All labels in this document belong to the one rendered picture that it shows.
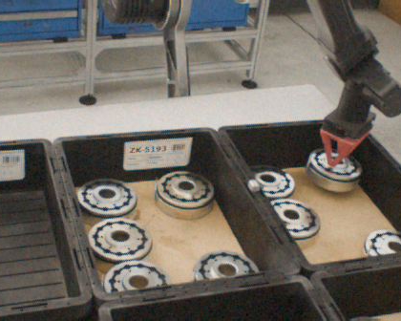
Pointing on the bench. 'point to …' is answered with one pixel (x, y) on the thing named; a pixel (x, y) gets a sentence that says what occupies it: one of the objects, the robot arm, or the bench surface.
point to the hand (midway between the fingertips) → (337, 158)
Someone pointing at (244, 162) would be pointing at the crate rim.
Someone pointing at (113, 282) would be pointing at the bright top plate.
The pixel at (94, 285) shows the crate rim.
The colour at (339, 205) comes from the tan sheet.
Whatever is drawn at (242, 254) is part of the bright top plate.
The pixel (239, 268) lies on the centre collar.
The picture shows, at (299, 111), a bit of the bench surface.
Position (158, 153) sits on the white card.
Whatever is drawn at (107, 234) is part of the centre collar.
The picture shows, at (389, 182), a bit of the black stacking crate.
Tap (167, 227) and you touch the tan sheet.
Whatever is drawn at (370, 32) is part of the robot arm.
